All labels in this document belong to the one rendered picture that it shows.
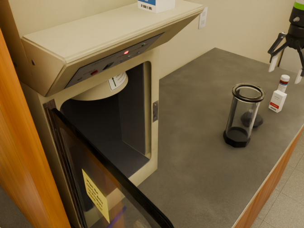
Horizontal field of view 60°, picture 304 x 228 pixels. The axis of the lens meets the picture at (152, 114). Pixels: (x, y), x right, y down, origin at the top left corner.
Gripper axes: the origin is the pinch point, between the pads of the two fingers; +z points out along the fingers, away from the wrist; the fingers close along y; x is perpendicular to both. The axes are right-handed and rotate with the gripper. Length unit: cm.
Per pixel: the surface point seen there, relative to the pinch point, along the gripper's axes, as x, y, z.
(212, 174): -49, 11, 19
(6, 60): -98, 14, -40
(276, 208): 32, 11, 113
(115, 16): -78, 4, -39
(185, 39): 0, -60, 5
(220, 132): -30.6, -2.9, 18.6
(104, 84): -79, -2, -22
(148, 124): -65, -5, -1
